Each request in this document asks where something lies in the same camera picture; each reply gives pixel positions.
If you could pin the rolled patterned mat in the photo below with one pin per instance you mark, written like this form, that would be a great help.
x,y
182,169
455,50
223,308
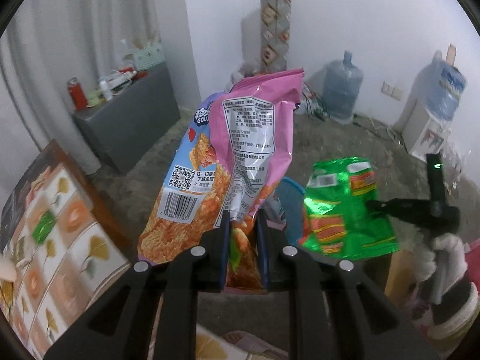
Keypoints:
x,y
274,34

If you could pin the pink snack bag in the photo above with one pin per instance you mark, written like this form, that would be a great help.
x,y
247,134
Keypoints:
x,y
251,130

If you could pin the blue plastic trash basin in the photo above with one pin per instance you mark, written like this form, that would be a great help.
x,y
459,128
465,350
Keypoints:
x,y
291,195

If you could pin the green snack bag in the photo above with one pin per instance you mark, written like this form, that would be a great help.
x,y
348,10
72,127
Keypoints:
x,y
337,223

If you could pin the blue orange snack bag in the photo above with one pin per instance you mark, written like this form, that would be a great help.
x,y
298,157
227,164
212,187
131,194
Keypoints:
x,y
189,204

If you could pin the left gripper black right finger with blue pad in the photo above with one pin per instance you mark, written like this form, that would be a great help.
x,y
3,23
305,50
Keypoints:
x,y
335,311

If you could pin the red thermos bottle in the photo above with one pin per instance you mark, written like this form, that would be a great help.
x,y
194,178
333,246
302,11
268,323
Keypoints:
x,y
77,94

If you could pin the white water dispenser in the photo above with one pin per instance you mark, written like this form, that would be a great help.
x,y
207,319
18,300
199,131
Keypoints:
x,y
421,131

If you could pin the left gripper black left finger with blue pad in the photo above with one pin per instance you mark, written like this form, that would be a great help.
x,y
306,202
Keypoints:
x,y
151,312

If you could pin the large water jug on floor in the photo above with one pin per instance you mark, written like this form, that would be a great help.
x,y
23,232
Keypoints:
x,y
341,88

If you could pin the small green sachet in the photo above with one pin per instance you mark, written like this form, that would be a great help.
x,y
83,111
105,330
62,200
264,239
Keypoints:
x,y
44,227

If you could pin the white gloved right hand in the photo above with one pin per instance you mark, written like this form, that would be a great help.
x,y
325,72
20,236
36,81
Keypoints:
x,y
438,264

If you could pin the grey curtain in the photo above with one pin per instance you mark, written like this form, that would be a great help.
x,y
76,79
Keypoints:
x,y
49,42

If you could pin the mint green storage box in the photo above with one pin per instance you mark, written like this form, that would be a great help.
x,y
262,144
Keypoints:
x,y
148,57

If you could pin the grey cabinet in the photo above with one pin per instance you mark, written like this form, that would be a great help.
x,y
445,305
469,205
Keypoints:
x,y
121,131

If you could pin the water jug on dispenser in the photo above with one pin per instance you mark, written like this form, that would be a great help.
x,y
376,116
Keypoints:
x,y
444,88

